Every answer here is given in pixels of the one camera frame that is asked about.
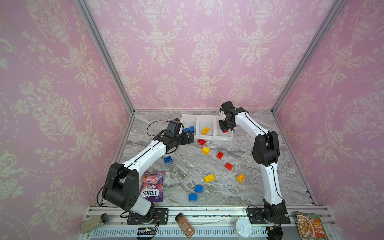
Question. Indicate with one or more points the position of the red curved lego brick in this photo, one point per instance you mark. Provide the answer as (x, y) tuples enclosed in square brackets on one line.
[(202, 142)]

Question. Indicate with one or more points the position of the brown spice jar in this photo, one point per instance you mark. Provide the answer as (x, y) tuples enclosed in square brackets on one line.
[(185, 226)]

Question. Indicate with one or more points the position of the yellow long lego on table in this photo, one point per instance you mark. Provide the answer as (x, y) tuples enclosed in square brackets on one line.
[(209, 178)]

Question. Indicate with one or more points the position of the red square lego brick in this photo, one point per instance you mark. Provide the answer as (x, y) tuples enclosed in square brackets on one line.
[(220, 155)]

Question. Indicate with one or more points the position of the blue lego brick upper bottom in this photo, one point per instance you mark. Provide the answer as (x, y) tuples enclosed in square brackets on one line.
[(199, 189)]

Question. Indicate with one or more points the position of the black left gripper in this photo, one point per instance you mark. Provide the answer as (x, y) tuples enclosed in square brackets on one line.
[(186, 140)]

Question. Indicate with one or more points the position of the yellow square lego brick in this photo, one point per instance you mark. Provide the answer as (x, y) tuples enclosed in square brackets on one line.
[(206, 150)]

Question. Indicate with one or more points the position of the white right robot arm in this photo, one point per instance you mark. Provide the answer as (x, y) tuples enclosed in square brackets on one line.
[(266, 152)]

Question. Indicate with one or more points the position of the white middle plastic bin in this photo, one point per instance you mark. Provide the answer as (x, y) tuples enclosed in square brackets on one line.
[(206, 121)]

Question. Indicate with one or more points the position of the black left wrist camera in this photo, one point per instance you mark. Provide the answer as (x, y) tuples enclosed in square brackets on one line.
[(173, 129)]

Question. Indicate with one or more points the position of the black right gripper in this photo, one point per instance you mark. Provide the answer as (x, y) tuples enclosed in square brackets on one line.
[(228, 122)]

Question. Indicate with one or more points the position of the red lego brick lower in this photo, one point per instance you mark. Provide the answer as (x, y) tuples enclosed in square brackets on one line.
[(229, 166)]

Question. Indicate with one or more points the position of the white round lid can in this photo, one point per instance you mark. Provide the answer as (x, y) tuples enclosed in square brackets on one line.
[(243, 228)]

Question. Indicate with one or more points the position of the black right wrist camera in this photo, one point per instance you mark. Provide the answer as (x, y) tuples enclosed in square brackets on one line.
[(227, 107)]

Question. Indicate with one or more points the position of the aluminium corner post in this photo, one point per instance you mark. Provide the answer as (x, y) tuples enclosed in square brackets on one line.
[(320, 33), (101, 46)]

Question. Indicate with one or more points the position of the aluminium front rail frame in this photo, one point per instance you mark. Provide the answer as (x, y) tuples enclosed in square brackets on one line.
[(210, 223)]

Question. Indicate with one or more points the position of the purple Fox's candy bag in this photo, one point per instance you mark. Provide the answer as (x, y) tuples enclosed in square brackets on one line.
[(153, 186)]

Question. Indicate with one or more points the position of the aluminium left corner post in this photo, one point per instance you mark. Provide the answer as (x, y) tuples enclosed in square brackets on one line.
[(101, 46)]

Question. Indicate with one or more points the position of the white right plastic bin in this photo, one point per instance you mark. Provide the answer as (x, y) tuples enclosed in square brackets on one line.
[(219, 134)]

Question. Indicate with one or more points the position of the blue lego brick lowest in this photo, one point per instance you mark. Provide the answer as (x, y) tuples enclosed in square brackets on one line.
[(193, 197)]

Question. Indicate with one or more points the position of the green food packet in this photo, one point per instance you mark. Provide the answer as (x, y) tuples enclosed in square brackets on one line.
[(310, 226)]

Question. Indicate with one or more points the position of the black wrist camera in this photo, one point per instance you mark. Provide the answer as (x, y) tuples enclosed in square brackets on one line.
[(227, 107), (173, 129)]

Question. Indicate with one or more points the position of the white left plastic bin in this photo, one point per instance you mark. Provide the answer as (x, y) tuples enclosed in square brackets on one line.
[(191, 121)]

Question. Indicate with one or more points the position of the white plastic bin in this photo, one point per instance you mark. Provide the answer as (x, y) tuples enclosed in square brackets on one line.
[(191, 121), (206, 121), (219, 134)]

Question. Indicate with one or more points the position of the yellow long lego brick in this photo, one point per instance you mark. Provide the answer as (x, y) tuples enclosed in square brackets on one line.
[(205, 131)]

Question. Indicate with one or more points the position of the yellow lego with swirl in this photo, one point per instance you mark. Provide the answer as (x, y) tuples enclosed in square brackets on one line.
[(241, 178)]

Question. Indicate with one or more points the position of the blue lego brick left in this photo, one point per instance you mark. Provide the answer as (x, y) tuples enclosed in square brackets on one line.
[(168, 160)]

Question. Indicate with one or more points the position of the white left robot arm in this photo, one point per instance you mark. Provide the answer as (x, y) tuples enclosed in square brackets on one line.
[(122, 186)]

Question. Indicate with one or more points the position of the aluminium right corner post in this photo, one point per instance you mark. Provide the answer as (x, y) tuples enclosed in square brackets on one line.
[(320, 33)]

